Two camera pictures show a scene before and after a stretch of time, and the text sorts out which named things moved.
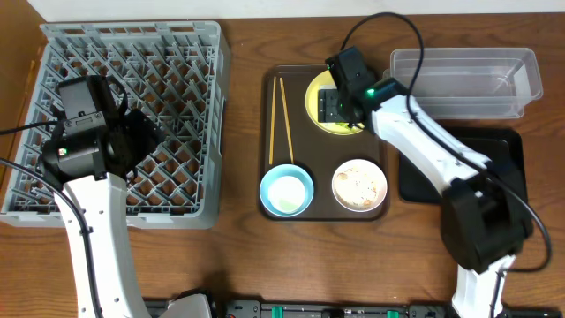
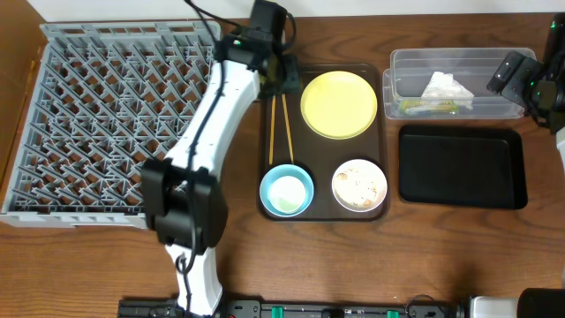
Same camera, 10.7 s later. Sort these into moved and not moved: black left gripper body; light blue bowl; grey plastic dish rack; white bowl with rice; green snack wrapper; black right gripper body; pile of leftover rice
Moved: green snack wrapper; black left gripper body; black right gripper body
Not moved: white bowl with rice; grey plastic dish rack; light blue bowl; pile of leftover rice
